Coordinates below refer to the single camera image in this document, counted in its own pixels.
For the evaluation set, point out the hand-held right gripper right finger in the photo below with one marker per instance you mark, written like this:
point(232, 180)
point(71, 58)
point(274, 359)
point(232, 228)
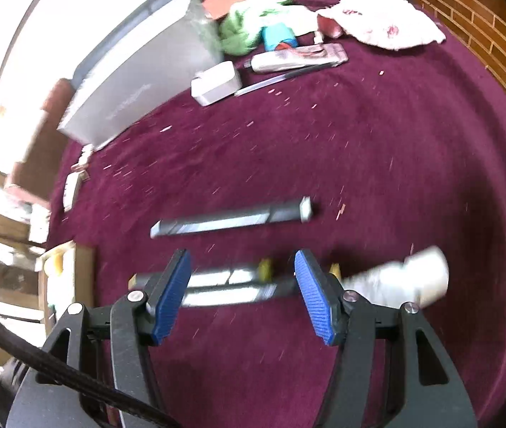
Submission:
point(317, 298)

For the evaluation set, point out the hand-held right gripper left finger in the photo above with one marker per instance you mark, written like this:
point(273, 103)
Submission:
point(170, 298)

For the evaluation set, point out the black marker yellow cap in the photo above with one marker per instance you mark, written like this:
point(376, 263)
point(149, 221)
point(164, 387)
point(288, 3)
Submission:
point(217, 276)
point(244, 295)

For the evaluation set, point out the black marker grey cap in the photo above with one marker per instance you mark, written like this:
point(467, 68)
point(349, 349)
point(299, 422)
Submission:
point(217, 223)

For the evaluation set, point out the cardboard tray box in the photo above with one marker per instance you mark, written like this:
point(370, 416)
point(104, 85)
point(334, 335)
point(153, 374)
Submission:
point(84, 272)

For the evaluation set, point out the white bottle leaf print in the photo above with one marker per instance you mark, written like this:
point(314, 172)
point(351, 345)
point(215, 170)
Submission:
point(409, 276)

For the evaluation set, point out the yellow rounded object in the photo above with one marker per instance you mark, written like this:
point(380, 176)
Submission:
point(57, 264)

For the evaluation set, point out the brown chair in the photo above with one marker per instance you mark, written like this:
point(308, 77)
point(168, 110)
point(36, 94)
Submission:
point(43, 142)

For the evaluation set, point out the long grey box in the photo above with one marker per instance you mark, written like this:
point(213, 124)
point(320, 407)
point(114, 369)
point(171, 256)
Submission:
point(137, 84)

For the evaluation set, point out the white flat power adapter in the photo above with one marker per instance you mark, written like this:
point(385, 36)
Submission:
point(215, 84)

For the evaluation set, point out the silver pen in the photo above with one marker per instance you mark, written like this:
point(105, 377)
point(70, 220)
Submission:
point(275, 81)

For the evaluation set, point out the toothpaste tube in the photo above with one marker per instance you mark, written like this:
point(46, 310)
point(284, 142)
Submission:
point(297, 59)

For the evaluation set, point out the small blue item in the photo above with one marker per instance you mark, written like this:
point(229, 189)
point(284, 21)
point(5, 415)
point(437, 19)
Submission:
point(277, 35)

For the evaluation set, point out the green cloth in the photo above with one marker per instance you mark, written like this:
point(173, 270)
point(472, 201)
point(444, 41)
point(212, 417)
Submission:
point(239, 31)

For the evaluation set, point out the pink towel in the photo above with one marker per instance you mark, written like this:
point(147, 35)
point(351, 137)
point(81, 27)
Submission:
point(386, 18)

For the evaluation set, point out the red paper bag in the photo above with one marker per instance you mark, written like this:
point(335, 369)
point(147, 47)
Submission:
point(224, 3)

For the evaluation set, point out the wooden counter brick pattern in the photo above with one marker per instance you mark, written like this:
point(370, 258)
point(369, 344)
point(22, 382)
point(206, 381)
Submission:
point(480, 22)

